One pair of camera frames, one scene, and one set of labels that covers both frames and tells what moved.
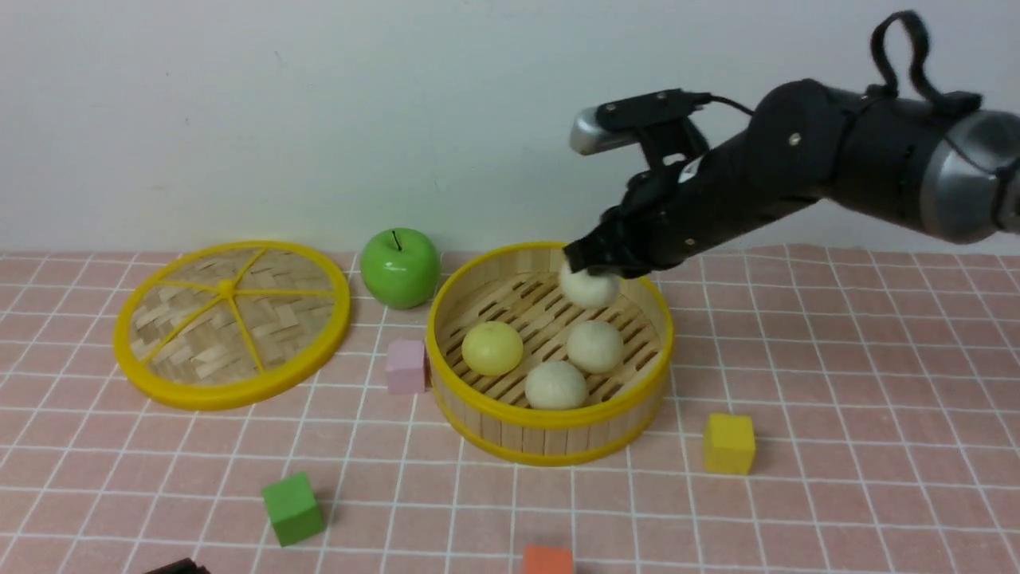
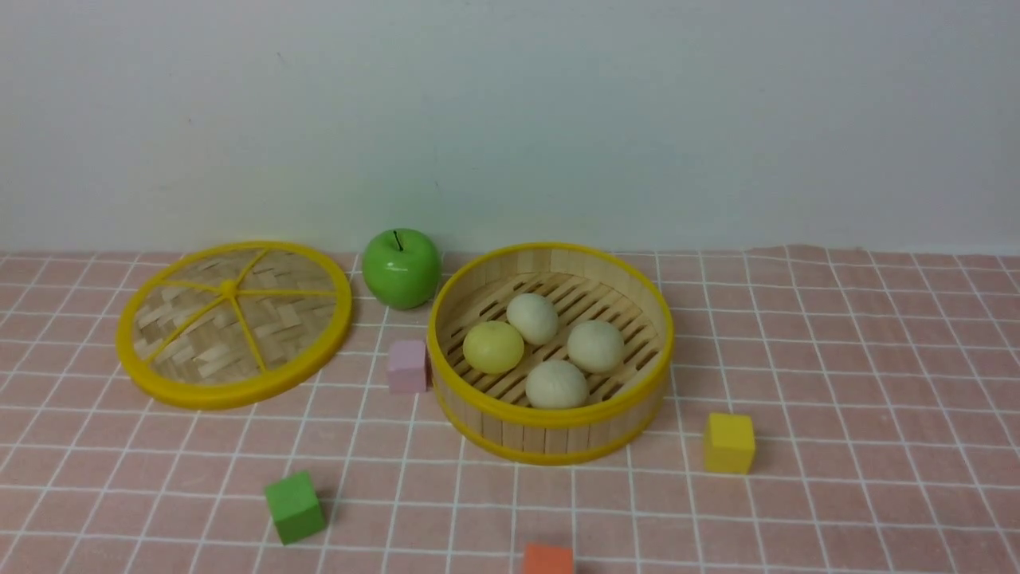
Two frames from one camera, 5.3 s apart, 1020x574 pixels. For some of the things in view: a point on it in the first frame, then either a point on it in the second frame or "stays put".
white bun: (594, 347) stays put
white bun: (556, 385) stays put
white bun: (587, 290) → (532, 318)
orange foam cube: (547, 559) stays put
